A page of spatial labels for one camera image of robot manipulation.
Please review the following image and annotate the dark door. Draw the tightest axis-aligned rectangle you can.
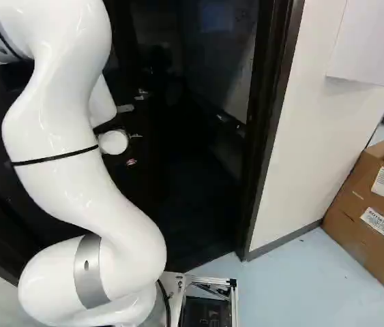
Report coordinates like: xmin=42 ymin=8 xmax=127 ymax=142
xmin=0 ymin=0 xmax=297 ymax=287

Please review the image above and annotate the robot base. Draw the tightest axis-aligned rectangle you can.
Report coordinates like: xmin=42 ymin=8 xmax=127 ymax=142
xmin=157 ymin=270 xmax=239 ymax=327

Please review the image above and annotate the brown cardboard box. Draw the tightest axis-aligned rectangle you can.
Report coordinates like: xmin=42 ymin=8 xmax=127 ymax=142
xmin=321 ymin=131 xmax=384 ymax=290

